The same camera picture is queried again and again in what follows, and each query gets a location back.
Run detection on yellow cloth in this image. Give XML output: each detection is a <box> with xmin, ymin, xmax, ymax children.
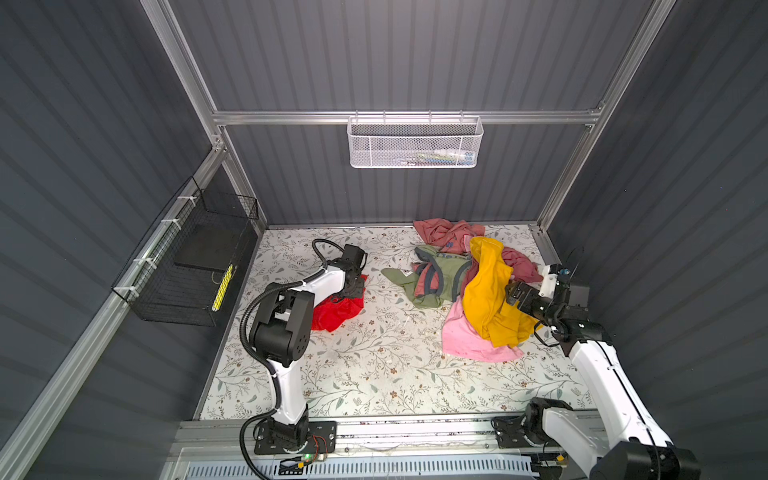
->
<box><xmin>462</xmin><ymin>237</ymin><xmax>536</xmax><ymax>348</ymax></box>

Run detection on red cloth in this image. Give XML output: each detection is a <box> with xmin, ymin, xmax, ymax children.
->
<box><xmin>306</xmin><ymin>271</ymin><xmax>366</xmax><ymax>332</ymax></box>

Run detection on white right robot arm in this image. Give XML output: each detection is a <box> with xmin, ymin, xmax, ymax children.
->
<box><xmin>493</xmin><ymin>275</ymin><xmax>701</xmax><ymax>479</ymax></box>

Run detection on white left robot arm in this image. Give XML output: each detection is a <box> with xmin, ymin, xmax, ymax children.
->
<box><xmin>238</xmin><ymin>239</ymin><xmax>368</xmax><ymax>427</ymax></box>

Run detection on green cloth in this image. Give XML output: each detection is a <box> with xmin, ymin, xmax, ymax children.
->
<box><xmin>381</xmin><ymin>245</ymin><xmax>471</xmax><ymax>308</ymax></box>

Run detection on light pink cloth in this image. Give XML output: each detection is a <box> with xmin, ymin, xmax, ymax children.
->
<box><xmin>442</xmin><ymin>296</ymin><xmax>524</xmax><ymax>363</ymax></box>

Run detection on dark pink cloth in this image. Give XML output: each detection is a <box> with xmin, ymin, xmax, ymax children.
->
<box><xmin>412</xmin><ymin>218</ymin><xmax>544</xmax><ymax>298</ymax></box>

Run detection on items in white basket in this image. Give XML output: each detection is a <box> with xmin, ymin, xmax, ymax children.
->
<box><xmin>399</xmin><ymin>149</ymin><xmax>476</xmax><ymax>168</ymax></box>

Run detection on yellow marker pen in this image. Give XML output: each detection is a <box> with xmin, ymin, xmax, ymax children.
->
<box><xmin>211</xmin><ymin>264</ymin><xmax>236</xmax><ymax>312</ymax></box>

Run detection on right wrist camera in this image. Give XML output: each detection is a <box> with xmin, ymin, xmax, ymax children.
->
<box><xmin>539</xmin><ymin>264</ymin><xmax>590</xmax><ymax>308</ymax></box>

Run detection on white mesh wall basket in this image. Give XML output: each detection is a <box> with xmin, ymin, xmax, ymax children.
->
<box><xmin>346</xmin><ymin>120</ymin><xmax>484</xmax><ymax>169</ymax></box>

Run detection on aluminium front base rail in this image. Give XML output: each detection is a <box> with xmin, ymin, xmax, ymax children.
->
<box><xmin>160</xmin><ymin>413</ymin><xmax>587</xmax><ymax>479</ymax></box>

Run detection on black wire wall basket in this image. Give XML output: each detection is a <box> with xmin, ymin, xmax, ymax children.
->
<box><xmin>113</xmin><ymin>178</ymin><xmax>259</xmax><ymax>327</ymax></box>

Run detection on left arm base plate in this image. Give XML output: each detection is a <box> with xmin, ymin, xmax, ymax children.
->
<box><xmin>253</xmin><ymin>418</ymin><xmax>338</xmax><ymax>455</ymax></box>

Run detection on aluminium horizontal back rail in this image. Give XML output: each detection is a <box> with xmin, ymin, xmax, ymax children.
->
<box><xmin>212</xmin><ymin>109</ymin><xmax>601</xmax><ymax>126</ymax></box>

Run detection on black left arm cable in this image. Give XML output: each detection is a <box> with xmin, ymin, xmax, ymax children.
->
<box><xmin>238</xmin><ymin>238</ymin><xmax>347</xmax><ymax>480</ymax></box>

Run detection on aluminium right corner post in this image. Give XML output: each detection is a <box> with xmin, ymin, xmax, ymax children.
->
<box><xmin>534</xmin><ymin>0</ymin><xmax>676</xmax><ymax>233</ymax></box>

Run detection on aluminium corner frame post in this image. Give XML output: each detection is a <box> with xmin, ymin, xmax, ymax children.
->
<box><xmin>140</xmin><ymin>0</ymin><xmax>268</xmax><ymax>235</ymax></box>

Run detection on aluminium left wall rail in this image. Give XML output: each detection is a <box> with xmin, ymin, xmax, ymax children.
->
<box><xmin>1</xmin><ymin>140</ymin><xmax>221</xmax><ymax>479</ymax></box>

